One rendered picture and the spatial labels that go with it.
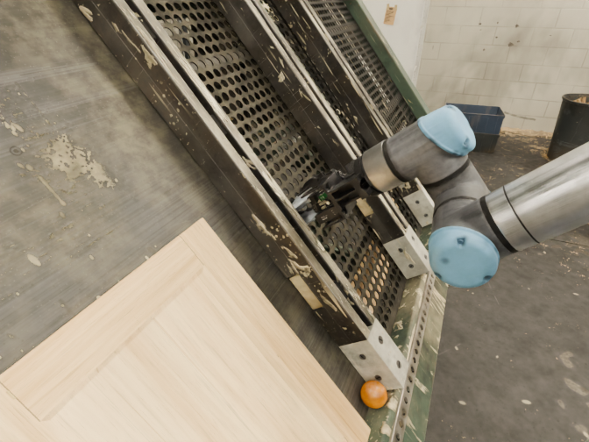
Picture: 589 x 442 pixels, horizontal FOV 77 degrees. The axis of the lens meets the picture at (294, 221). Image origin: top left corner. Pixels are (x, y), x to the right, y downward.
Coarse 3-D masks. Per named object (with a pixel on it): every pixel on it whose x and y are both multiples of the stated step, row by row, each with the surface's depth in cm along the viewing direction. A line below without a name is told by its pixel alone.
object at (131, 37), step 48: (96, 0) 57; (144, 48) 58; (192, 96) 60; (192, 144) 63; (240, 144) 64; (240, 192) 64; (288, 240) 64; (336, 288) 67; (336, 336) 71; (384, 336) 72; (384, 384) 72
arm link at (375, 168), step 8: (368, 152) 58; (376, 152) 57; (368, 160) 57; (376, 160) 56; (384, 160) 56; (368, 168) 57; (376, 168) 57; (384, 168) 56; (368, 176) 58; (376, 176) 57; (384, 176) 56; (392, 176) 56; (376, 184) 58; (384, 184) 58; (392, 184) 57; (400, 184) 58
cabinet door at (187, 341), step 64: (192, 256) 54; (128, 320) 45; (192, 320) 51; (256, 320) 58; (0, 384) 34; (64, 384) 38; (128, 384) 42; (192, 384) 47; (256, 384) 54; (320, 384) 63
